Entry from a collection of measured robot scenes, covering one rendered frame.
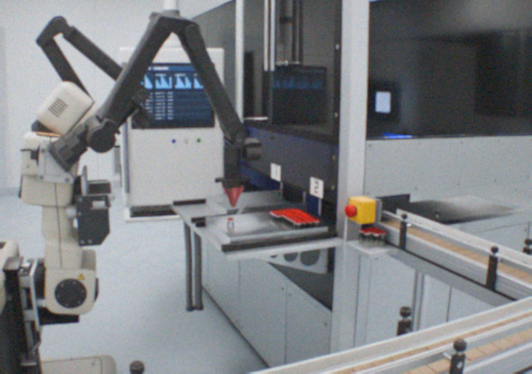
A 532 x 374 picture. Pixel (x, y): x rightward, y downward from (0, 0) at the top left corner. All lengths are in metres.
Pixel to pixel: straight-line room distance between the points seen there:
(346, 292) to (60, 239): 0.94
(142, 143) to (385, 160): 1.20
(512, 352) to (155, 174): 1.86
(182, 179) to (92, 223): 0.93
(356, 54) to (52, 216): 1.07
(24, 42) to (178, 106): 4.70
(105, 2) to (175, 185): 4.82
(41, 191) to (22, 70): 5.32
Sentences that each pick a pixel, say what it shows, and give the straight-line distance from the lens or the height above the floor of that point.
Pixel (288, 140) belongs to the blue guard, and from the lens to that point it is 1.95.
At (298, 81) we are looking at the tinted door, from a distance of 1.89.
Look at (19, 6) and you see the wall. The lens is 6.97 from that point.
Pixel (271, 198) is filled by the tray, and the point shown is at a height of 0.88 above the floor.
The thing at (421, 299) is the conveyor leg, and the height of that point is 0.73.
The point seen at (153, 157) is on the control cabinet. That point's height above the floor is 1.04.
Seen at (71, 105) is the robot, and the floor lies 1.32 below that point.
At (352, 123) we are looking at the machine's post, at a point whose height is 1.26.
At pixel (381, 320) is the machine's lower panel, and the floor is 0.56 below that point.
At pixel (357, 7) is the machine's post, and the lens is 1.60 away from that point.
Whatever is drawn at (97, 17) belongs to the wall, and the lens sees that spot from 6.96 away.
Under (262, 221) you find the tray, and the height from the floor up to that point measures 0.88.
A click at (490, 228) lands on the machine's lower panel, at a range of 2.10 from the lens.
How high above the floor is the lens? 1.37
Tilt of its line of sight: 10 degrees down
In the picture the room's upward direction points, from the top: 1 degrees clockwise
